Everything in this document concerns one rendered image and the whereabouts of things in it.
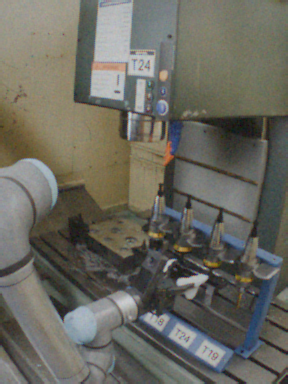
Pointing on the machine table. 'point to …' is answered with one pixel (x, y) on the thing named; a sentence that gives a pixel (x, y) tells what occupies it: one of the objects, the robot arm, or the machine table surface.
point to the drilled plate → (118, 241)
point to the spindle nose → (141, 128)
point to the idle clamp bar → (197, 275)
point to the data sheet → (113, 30)
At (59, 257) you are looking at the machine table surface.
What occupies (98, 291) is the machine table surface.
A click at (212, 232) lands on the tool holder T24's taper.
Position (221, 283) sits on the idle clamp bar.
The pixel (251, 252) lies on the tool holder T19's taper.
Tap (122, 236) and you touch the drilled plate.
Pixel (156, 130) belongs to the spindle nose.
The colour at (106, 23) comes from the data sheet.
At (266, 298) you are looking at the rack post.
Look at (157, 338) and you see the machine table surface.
